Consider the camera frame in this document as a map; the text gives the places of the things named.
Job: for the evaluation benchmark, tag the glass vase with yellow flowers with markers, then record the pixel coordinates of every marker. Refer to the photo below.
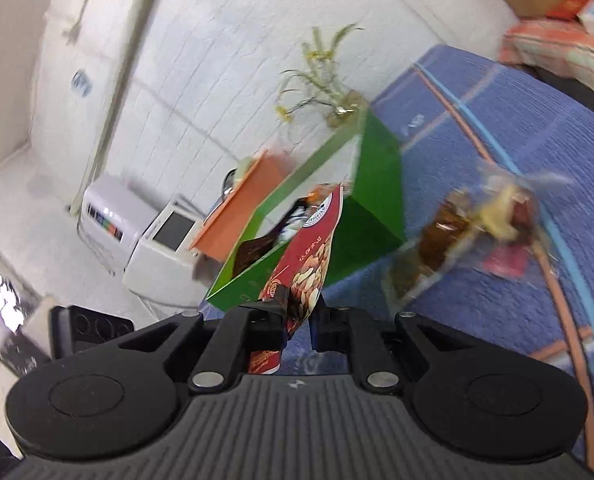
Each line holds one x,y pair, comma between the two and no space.
327,85

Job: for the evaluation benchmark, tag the white wall pipe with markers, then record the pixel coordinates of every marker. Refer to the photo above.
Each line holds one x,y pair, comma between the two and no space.
107,85

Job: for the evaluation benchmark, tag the blue checked tablecloth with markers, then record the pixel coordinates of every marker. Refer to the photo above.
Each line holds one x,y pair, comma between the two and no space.
477,110

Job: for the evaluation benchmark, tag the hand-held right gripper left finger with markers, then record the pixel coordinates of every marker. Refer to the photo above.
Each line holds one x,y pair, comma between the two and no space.
264,330

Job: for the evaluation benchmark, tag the clear packet of brown snacks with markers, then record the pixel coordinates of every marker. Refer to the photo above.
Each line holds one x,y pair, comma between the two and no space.
457,230

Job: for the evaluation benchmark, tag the orange plastic basin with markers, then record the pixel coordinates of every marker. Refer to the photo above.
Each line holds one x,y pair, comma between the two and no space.
242,210

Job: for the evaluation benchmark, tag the black and silver can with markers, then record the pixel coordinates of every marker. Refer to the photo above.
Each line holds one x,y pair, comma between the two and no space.
231,182

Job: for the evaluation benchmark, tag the green cardboard box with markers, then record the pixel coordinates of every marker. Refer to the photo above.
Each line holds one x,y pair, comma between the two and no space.
372,220

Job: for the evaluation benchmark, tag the red nut snack packet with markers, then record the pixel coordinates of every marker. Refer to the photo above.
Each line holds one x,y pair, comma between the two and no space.
307,260

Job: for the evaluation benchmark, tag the dark brown snack packet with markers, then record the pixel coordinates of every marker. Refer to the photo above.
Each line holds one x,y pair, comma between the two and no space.
264,247

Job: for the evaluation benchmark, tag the white water purifier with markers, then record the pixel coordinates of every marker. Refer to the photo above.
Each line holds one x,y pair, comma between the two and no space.
109,220

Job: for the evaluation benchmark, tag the white appliance with screen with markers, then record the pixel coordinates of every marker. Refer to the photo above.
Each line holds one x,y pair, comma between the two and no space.
164,250

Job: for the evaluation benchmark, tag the round blue wall sticker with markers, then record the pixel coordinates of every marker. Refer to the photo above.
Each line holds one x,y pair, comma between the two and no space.
81,82

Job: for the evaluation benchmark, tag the plaid cloth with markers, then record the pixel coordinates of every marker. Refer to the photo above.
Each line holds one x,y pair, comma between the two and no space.
562,55

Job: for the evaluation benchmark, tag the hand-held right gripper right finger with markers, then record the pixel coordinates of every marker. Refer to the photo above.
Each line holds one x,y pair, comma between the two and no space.
332,330

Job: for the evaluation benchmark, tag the small red packet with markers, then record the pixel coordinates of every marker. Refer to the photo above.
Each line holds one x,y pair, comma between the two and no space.
504,262

